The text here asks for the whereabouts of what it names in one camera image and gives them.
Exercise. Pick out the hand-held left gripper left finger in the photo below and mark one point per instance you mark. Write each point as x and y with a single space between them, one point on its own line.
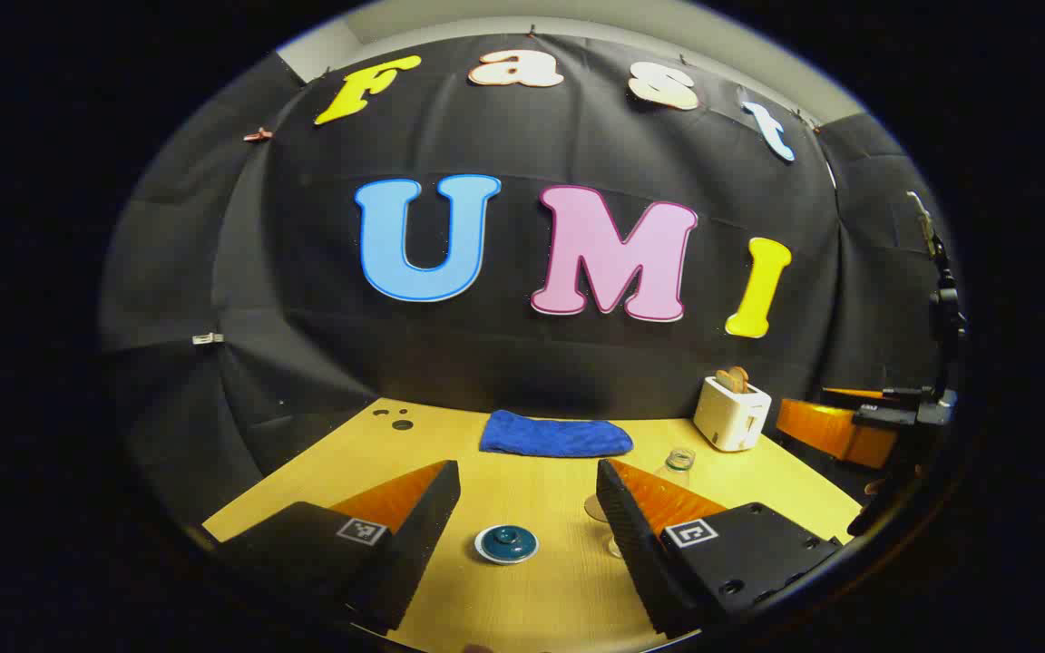
414 553

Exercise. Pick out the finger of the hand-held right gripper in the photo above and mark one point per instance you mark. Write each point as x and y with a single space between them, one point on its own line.
831 431
858 397

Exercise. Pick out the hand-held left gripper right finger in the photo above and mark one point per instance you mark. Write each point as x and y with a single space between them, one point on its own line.
631 553

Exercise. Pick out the brown toast slice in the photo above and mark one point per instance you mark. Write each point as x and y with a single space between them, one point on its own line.
724 381
741 376

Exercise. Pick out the white toaster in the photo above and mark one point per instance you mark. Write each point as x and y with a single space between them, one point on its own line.
727 417

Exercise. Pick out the blue folded towel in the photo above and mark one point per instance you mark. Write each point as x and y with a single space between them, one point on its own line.
554 435

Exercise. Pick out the black backdrop cloth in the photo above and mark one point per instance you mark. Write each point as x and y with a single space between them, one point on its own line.
522 363

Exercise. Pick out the white cloth clip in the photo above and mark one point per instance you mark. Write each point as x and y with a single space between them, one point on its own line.
207 338

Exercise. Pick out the red cloth clip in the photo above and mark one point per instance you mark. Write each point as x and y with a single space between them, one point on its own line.
258 135

